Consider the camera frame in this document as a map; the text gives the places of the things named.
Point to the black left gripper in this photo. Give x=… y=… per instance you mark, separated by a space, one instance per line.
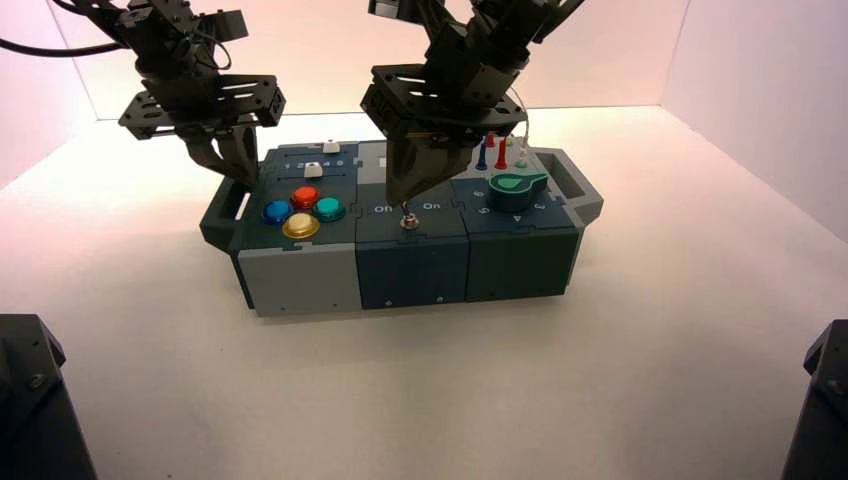
x=199 y=102

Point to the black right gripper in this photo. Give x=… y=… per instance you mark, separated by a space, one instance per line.
x=457 y=86

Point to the silver metal toggle switch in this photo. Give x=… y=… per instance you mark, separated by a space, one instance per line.
x=409 y=222

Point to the blue round push button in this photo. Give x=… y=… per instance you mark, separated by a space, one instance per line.
x=277 y=212

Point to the white slider knob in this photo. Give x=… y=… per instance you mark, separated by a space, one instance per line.
x=314 y=170
x=330 y=146

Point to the red round push button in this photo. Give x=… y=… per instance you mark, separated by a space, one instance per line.
x=305 y=197

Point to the green rotary dial knob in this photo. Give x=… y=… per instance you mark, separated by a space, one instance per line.
x=513 y=189

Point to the dark modular task board box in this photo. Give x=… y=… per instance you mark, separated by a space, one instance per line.
x=411 y=265

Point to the yellow round push button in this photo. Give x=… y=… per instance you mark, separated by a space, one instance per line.
x=301 y=226

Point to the green round push button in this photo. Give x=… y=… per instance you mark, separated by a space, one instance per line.
x=328 y=209

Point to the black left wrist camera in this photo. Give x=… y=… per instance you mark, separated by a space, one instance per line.
x=224 y=25

